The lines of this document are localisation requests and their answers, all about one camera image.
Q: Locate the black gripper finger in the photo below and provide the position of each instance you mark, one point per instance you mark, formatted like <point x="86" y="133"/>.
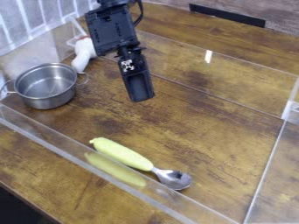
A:
<point x="136" y="78"/>

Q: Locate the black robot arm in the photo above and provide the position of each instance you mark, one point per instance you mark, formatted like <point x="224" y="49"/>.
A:
<point x="111" y="27"/>

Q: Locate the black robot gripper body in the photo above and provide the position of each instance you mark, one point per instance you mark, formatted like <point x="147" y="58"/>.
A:
<point x="112" y="30"/>

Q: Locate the green handled metal spoon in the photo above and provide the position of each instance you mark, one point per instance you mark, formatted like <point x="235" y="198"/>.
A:
<point x="174" y="179"/>

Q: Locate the white mushroom toy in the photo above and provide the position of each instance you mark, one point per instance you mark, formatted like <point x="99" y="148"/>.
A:
<point x="84" y="51"/>

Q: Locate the small steel pot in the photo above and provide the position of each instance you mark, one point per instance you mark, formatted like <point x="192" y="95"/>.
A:
<point x="47" y="86"/>

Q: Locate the black strip on table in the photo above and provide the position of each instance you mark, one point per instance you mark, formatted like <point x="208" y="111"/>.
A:
<point x="247" y="20"/>

